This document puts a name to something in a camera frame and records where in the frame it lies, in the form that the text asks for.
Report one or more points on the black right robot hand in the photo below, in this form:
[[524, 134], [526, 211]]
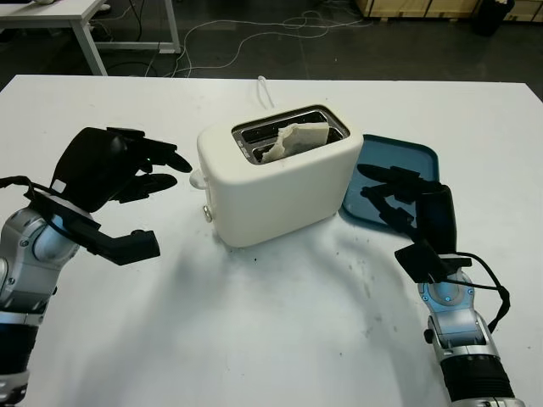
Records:
[[439, 216]]

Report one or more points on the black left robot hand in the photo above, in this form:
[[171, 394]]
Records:
[[93, 169]]

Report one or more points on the blue plastic tray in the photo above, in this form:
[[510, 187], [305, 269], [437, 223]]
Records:
[[394, 152]]

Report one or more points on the cream white two-slot toaster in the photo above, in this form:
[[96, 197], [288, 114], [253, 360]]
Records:
[[288, 199]]

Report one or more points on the slice of white bread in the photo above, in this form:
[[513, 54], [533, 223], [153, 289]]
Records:
[[301, 137]]

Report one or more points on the silver toaster dial knob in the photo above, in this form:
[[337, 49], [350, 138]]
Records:
[[208, 213]]

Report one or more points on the white office desk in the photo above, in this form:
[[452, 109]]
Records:
[[42, 12]]

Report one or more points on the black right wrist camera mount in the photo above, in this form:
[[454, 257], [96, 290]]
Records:
[[418, 263]]

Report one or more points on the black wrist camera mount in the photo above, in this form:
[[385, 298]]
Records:
[[127, 250], [418, 263]]

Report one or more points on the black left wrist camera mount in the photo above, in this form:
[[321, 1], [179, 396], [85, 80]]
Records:
[[127, 250]]

